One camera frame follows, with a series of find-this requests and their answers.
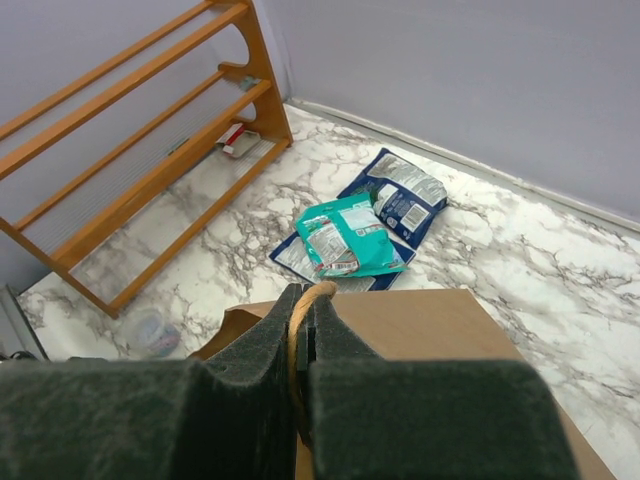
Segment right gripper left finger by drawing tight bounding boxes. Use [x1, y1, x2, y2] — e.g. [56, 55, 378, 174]
[1, 284, 303, 479]

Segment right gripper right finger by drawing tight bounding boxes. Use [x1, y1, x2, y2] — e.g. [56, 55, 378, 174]
[297, 287, 580, 479]

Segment blue snack bag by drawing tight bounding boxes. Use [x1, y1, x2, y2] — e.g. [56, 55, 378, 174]
[338, 148, 448, 250]
[270, 227, 415, 293]

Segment teal snack packet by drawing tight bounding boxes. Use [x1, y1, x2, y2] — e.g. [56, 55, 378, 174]
[296, 192, 407, 279]

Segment small clear plastic cup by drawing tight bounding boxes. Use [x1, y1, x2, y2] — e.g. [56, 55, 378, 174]
[122, 308, 181, 358]

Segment wooden dish rack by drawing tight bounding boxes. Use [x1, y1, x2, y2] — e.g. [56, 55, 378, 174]
[1, 1, 293, 317]

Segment red white small box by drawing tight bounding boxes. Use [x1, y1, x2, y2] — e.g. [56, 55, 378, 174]
[216, 122, 261, 159]

